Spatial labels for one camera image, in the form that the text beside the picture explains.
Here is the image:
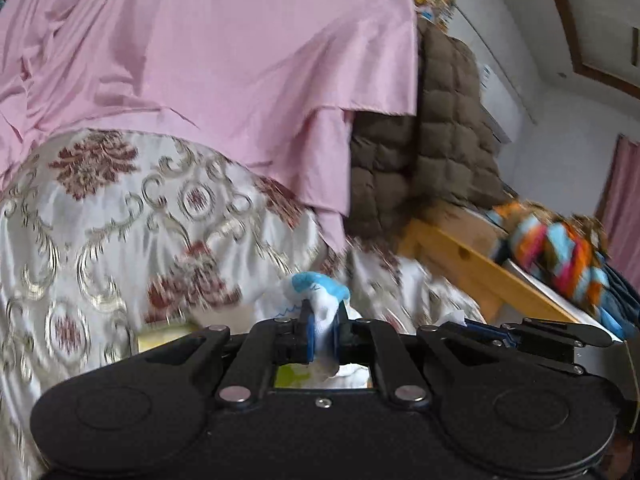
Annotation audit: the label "white mattress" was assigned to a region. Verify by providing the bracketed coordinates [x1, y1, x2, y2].
[502, 257, 601, 327]

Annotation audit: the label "brown wooden trim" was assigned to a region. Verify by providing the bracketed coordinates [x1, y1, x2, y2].
[539, 0, 640, 87]

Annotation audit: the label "pink curtain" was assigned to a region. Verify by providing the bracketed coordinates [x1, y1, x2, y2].
[599, 134, 640, 281]

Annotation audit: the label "colourful patterned scarf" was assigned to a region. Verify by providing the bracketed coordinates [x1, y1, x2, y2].
[487, 200, 613, 318]

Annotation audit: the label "white sock blue print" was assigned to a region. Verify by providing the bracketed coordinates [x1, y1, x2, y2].
[280, 271, 364, 377]

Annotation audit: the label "floral satin blanket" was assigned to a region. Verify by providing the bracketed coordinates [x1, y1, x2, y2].
[0, 127, 486, 480]

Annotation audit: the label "pink bed sheet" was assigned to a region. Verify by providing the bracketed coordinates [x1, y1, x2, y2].
[0, 0, 418, 252]

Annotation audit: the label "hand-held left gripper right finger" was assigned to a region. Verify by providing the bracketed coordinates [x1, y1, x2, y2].
[336, 305, 501, 408]

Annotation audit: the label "white air conditioner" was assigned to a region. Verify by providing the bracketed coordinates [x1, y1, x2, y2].
[476, 61, 515, 143]

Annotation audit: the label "bright blue garment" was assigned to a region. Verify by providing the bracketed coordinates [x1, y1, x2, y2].
[595, 304, 627, 342]

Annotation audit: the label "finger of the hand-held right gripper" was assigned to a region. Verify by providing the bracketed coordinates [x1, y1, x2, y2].
[441, 321, 521, 348]

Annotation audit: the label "wooden bed frame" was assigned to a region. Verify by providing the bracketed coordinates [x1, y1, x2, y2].
[400, 217, 601, 332]

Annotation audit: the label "brown cardboard box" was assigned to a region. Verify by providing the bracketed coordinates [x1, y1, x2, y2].
[425, 202, 507, 257]

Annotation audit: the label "brown quilted jacket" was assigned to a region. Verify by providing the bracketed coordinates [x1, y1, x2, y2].
[347, 17, 512, 241]

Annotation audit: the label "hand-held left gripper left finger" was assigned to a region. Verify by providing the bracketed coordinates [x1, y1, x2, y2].
[132, 301, 316, 407]

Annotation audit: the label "dark denim jeans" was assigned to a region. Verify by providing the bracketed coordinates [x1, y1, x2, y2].
[605, 265, 640, 322]

